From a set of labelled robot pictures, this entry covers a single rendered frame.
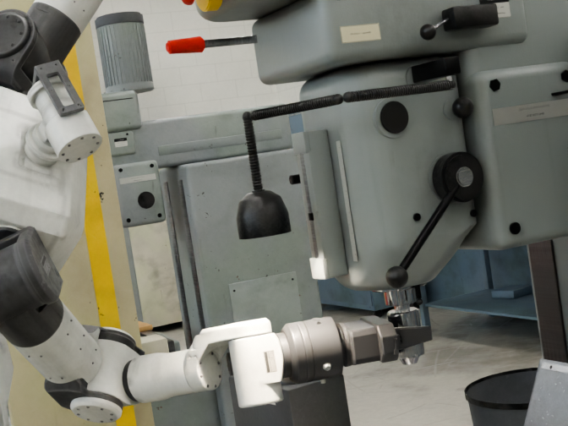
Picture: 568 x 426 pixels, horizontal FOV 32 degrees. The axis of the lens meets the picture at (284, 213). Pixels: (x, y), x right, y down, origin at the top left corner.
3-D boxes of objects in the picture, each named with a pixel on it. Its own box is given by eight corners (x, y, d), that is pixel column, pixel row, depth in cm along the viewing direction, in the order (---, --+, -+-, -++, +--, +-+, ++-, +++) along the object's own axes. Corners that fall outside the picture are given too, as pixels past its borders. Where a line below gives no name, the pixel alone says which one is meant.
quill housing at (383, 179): (382, 298, 133) (347, 62, 131) (313, 291, 151) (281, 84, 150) (495, 273, 141) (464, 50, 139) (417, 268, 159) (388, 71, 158)
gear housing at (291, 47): (332, 62, 128) (320, -14, 127) (256, 87, 150) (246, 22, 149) (534, 40, 142) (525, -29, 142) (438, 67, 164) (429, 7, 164)
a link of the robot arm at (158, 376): (205, 408, 147) (105, 423, 156) (215, 346, 152) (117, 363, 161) (163, 379, 139) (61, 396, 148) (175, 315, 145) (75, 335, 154)
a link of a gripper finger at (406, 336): (431, 342, 145) (391, 350, 143) (428, 321, 145) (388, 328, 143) (435, 344, 143) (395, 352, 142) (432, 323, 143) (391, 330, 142)
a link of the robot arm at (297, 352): (308, 319, 140) (230, 332, 138) (322, 394, 138) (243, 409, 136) (294, 322, 151) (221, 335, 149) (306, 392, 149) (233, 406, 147)
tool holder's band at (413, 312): (381, 319, 147) (380, 312, 147) (406, 312, 149) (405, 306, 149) (400, 320, 143) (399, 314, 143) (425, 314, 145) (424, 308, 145)
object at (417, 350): (386, 357, 147) (381, 319, 147) (412, 350, 150) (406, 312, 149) (406, 360, 143) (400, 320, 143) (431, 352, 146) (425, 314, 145)
